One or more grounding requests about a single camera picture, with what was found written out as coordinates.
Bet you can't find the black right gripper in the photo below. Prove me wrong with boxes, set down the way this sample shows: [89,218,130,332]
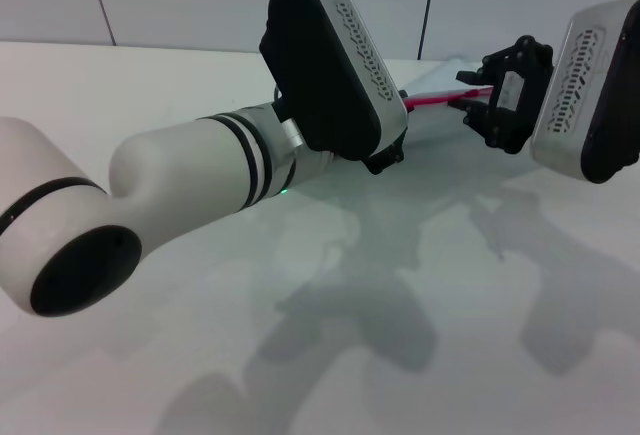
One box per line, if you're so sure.
[447,34,555,154]

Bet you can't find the clear red-zip document bag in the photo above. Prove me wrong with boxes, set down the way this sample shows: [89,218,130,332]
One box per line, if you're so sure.
[399,54,501,150]

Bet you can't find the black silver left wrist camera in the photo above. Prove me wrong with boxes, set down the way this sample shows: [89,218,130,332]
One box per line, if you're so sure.
[258,0,409,162]

